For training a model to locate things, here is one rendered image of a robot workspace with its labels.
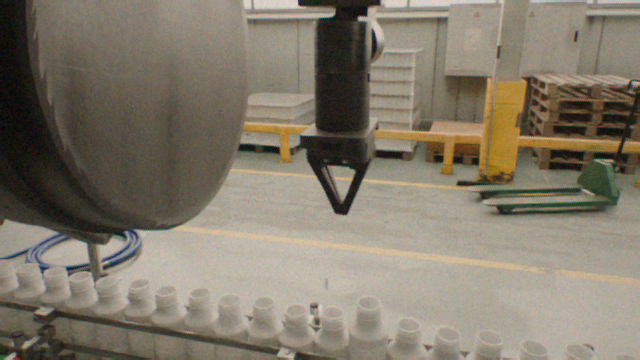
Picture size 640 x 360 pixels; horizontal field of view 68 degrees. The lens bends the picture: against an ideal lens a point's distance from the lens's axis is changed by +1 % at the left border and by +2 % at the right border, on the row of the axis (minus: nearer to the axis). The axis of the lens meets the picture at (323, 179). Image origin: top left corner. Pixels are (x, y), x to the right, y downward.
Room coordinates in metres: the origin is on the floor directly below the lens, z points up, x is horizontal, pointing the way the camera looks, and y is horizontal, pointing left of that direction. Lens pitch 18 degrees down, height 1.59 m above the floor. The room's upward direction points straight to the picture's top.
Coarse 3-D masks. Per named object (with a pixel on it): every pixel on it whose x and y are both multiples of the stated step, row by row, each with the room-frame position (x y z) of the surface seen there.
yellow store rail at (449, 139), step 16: (256, 128) 5.86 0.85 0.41; (272, 128) 5.80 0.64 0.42; (288, 128) 5.73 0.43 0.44; (304, 128) 5.69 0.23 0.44; (288, 144) 5.78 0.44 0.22; (448, 144) 5.23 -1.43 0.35; (528, 144) 5.03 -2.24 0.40; (544, 144) 4.99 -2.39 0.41; (560, 144) 4.95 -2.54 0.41; (576, 144) 4.91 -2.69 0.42; (592, 144) 4.87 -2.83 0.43; (608, 144) 4.83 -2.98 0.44; (624, 144) 4.79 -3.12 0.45; (288, 160) 5.72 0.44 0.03; (448, 160) 5.22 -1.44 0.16
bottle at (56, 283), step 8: (48, 272) 0.78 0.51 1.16; (56, 272) 0.79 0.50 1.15; (64, 272) 0.78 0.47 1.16; (48, 280) 0.76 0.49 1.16; (56, 280) 0.76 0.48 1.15; (64, 280) 0.77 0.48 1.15; (48, 288) 0.76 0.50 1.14; (56, 288) 0.76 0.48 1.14; (64, 288) 0.77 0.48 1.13; (40, 296) 0.76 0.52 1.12; (48, 296) 0.75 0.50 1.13; (56, 296) 0.75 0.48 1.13; (64, 296) 0.76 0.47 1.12; (48, 304) 0.75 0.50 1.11; (56, 304) 0.75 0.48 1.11; (64, 304) 0.75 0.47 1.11; (56, 320) 0.75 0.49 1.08; (64, 320) 0.75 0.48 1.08; (56, 328) 0.75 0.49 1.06; (64, 328) 0.75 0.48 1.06; (56, 336) 0.75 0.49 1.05; (64, 336) 0.75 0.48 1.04; (64, 352) 0.75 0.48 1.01; (72, 352) 0.75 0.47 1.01
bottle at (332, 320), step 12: (324, 312) 0.65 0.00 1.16; (336, 312) 0.65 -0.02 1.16; (324, 324) 0.63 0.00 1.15; (336, 324) 0.62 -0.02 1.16; (324, 336) 0.63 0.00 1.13; (336, 336) 0.62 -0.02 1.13; (348, 336) 0.63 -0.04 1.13; (324, 348) 0.61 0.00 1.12; (336, 348) 0.61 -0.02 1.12; (348, 348) 0.62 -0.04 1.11
